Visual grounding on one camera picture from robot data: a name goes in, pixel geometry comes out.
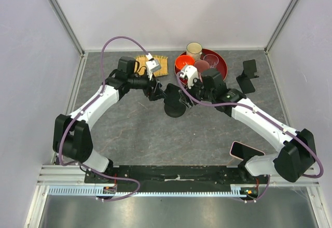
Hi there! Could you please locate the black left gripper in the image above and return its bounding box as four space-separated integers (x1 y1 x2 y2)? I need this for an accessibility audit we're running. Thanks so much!
128 70 167 102

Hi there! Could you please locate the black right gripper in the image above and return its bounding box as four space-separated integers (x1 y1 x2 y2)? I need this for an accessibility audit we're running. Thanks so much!
179 75 215 109

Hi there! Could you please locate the black smartphone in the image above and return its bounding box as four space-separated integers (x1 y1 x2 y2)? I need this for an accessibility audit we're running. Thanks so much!
164 83 185 109

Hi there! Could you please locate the black round-base phone stand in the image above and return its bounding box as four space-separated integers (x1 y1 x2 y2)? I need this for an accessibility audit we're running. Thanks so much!
164 104 186 118

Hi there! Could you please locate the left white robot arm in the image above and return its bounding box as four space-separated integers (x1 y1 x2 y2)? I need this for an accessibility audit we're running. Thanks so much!
52 55 166 183

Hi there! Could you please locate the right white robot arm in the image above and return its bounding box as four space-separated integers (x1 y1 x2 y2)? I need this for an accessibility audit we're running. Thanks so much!
176 65 324 183

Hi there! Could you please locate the black folding phone stand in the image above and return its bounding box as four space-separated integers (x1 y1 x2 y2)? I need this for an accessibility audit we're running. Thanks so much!
236 59 258 94

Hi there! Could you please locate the yellow woven bamboo mat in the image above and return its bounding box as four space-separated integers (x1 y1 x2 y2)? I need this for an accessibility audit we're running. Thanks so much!
135 55 168 77

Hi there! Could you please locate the pink patterned mug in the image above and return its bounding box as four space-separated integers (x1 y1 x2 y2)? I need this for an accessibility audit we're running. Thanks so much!
194 60 210 81

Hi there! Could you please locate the orange bowl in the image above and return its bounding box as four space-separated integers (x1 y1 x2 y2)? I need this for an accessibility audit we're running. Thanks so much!
175 55 195 71

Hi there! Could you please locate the clear drinking glass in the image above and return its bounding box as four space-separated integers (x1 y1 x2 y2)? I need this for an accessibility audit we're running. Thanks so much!
203 54 219 69

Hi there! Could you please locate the red oval lacquer tray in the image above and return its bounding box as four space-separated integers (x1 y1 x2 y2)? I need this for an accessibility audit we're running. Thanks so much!
174 48 228 86

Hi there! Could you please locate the pink-cased smartphone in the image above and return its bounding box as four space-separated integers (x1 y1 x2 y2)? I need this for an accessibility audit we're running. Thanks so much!
229 141 265 160

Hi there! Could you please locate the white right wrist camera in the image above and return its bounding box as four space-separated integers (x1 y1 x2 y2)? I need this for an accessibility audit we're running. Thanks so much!
179 65 199 89

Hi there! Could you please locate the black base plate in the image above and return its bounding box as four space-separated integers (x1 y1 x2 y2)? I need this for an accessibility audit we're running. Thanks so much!
84 165 270 193

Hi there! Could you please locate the slotted cable duct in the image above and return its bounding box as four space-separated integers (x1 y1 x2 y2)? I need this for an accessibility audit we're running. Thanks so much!
48 185 253 198

